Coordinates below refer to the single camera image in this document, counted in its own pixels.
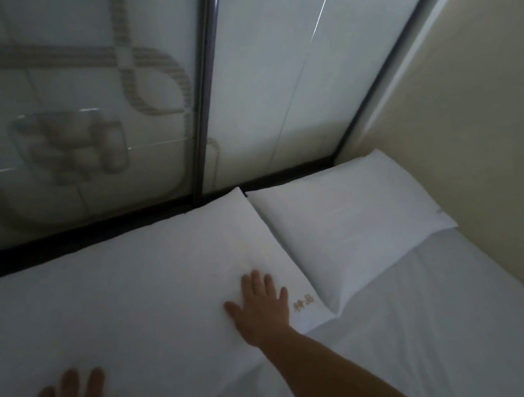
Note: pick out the plain white pillow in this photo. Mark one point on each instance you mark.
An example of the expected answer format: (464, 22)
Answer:
(351, 223)

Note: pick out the person's right little finger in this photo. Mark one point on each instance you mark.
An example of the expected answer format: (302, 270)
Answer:
(283, 299)

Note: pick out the person's right forearm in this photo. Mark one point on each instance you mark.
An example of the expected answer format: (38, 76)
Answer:
(331, 373)

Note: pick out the dark partition side frame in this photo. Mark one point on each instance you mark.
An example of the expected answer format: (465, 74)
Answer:
(397, 55)

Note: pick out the person's left middle finger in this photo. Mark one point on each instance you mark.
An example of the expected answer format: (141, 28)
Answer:
(71, 388)

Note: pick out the metal partition post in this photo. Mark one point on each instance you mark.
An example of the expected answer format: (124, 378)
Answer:
(205, 84)

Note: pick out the plain frosted glass panel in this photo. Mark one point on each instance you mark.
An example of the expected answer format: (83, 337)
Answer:
(284, 69)

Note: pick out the dark partition bottom rail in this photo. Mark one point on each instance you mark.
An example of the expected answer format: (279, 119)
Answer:
(104, 234)

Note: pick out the white bed sheet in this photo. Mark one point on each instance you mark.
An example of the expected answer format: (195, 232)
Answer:
(449, 325)

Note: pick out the person's right middle finger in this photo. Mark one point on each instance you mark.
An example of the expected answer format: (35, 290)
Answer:
(258, 284)

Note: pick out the white pillow with gold embroidery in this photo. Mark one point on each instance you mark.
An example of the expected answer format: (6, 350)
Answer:
(127, 307)

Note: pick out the patterned frosted glass panel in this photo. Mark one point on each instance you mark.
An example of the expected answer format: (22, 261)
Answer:
(65, 110)

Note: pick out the person's right thumb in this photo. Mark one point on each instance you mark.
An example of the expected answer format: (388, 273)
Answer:
(233, 311)

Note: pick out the person's right hand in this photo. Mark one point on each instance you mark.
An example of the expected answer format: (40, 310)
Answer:
(257, 315)

